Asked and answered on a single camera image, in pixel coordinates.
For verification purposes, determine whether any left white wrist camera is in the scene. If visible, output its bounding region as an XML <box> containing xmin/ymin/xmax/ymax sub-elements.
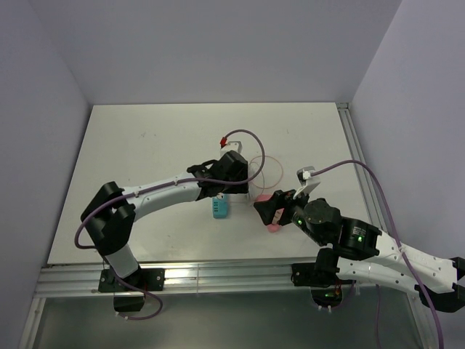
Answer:
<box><xmin>220</xmin><ymin>137</ymin><xmax>243</xmax><ymax>156</ymax></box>

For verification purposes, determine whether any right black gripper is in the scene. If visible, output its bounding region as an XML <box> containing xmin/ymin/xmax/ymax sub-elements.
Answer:
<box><xmin>252</xmin><ymin>183</ymin><xmax>326</xmax><ymax>245</ymax></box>

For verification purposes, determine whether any aluminium rail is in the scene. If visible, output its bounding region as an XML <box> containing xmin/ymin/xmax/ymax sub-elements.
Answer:
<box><xmin>336</xmin><ymin>102</ymin><xmax>386</xmax><ymax>230</ymax></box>
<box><xmin>33</xmin><ymin>256</ymin><xmax>417</xmax><ymax>299</ymax></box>

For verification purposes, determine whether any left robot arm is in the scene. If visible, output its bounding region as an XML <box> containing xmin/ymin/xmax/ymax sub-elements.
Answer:
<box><xmin>81</xmin><ymin>151</ymin><xmax>248</xmax><ymax>290</ymax></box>

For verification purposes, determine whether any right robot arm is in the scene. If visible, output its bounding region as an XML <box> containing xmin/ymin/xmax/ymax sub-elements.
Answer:
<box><xmin>254</xmin><ymin>190</ymin><xmax>464</xmax><ymax>313</ymax></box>

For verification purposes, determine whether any pink thin charging cable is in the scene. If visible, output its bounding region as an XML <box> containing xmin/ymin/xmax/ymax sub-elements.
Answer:
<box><xmin>248</xmin><ymin>155</ymin><xmax>284</xmax><ymax>193</ymax></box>

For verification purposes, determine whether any front aluminium rail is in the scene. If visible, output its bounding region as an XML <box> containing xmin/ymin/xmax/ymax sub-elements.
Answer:
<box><xmin>33</xmin><ymin>256</ymin><xmax>417</xmax><ymax>299</ymax></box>

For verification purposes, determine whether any right side aluminium rail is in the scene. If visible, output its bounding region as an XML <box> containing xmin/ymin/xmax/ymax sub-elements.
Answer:
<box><xmin>336</xmin><ymin>102</ymin><xmax>386</xmax><ymax>230</ymax></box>

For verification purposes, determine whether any pink triangular power strip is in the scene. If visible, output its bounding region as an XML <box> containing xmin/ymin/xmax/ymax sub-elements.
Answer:
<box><xmin>254</xmin><ymin>194</ymin><xmax>281</xmax><ymax>233</ymax></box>

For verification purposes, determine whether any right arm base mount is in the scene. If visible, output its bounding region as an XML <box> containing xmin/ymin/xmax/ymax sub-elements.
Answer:
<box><xmin>291</xmin><ymin>262</ymin><xmax>355</xmax><ymax>313</ymax></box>

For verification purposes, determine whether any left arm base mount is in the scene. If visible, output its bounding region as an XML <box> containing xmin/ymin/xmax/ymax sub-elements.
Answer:
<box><xmin>97</xmin><ymin>268</ymin><xmax>165</xmax><ymax>321</ymax></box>

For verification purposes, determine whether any teal power strip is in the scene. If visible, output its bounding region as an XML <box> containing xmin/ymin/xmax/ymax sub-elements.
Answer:
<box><xmin>211</xmin><ymin>193</ymin><xmax>229</xmax><ymax>219</ymax></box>

